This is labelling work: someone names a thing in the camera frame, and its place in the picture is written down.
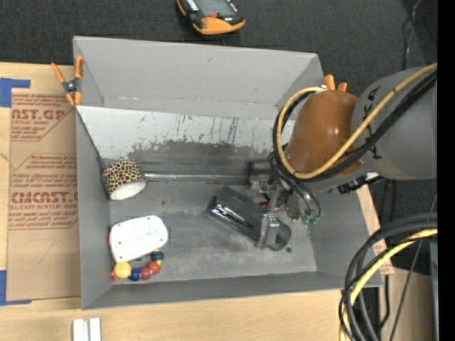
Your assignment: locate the leopard print tape roll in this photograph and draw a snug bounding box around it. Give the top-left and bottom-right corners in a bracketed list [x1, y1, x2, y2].
[102, 159, 148, 202]

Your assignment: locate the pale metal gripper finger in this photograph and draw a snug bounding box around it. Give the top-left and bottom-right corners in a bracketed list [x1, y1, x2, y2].
[255, 220, 271, 250]
[268, 215, 283, 245]

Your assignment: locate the brown cardboard board red print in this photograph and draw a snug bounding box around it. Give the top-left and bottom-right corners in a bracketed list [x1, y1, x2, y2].
[0, 61, 394, 307]

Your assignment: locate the black cylinder on white bracket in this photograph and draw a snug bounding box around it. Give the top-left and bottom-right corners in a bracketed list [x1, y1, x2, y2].
[336, 171, 383, 195]

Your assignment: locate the grey metal bin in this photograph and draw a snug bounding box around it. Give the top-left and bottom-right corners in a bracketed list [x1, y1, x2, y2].
[73, 36, 385, 310]

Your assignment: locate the white flat rounded device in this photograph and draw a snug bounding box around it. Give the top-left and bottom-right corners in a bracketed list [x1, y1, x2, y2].
[108, 215, 170, 264]

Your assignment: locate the colourful wooden bead ring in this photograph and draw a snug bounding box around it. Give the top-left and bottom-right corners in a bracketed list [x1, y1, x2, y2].
[109, 248, 166, 282]

